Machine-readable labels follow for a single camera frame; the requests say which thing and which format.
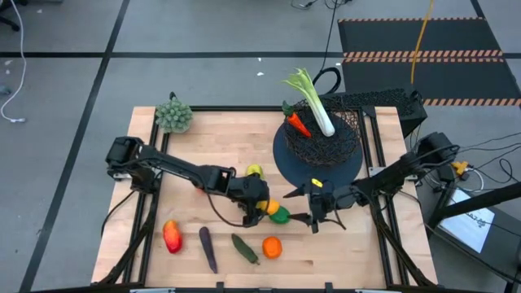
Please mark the black chair base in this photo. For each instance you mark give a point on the black chair base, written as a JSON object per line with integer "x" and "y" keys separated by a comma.
{"x": 8, "y": 22}

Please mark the black hazard-striped floor mat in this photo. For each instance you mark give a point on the black hazard-striped floor mat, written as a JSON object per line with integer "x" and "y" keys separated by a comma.
{"x": 447, "y": 77}

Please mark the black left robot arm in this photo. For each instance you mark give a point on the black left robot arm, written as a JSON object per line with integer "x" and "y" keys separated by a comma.
{"x": 175, "y": 163}

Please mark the black perforated computer case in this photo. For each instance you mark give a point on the black perforated computer case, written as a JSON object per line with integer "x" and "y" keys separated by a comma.
{"x": 378, "y": 101}

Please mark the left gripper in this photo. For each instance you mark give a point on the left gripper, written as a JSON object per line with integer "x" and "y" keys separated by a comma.
{"x": 250, "y": 191}

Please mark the black table edge clamp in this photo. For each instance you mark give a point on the black table edge clamp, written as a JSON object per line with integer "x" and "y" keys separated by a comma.
{"x": 329, "y": 287}
{"x": 220, "y": 287}

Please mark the purple eggplant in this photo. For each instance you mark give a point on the purple eggplant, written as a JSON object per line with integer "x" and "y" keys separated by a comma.
{"x": 207, "y": 248}

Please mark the yellow-orange fruit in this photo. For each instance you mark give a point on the yellow-orange fruit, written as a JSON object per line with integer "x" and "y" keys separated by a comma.
{"x": 273, "y": 207}

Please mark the orange fruit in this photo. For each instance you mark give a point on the orange fruit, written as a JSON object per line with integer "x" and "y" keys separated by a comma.
{"x": 272, "y": 247}

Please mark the black stand bar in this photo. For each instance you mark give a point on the black stand bar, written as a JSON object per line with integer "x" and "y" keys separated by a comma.
{"x": 480, "y": 200}

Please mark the yellow tag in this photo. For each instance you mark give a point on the yellow tag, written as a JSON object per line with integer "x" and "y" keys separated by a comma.
{"x": 316, "y": 182}

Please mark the silver frame bracket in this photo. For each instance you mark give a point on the silver frame bracket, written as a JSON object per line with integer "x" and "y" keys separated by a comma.
{"x": 152, "y": 290}
{"x": 378, "y": 290}

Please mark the green lime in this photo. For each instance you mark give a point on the green lime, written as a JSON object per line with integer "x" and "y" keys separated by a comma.
{"x": 281, "y": 216}

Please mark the red and yellow mango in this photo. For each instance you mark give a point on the red and yellow mango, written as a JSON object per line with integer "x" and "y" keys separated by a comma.
{"x": 172, "y": 237}

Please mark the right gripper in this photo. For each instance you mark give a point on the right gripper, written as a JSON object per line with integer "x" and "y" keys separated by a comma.
{"x": 317, "y": 203}

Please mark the yellow-green apple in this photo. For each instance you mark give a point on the yellow-green apple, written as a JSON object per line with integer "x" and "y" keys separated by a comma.
{"x": 255, "y": 170}

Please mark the green celery stalk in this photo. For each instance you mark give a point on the green celery stalk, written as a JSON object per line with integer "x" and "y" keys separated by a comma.
{"x": 313, "y": 101}

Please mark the green cucumber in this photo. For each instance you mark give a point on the green cucumber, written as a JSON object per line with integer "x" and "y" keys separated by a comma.
{"x": 244, "y": 248}

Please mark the green grape bunch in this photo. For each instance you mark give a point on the green grape bunch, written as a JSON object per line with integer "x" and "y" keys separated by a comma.
{"x": 173, "y": 116}

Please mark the white sheet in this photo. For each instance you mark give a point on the white sheet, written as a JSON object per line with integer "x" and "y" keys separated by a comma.
{"x": 468, "y": 221}

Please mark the orange carrot with green top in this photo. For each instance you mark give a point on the orange carrot with green top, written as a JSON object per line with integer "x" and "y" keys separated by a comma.
{"x": 298, "y": 124}

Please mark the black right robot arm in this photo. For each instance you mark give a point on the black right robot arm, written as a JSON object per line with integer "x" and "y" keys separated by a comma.
{"x": 390, "y": 175}

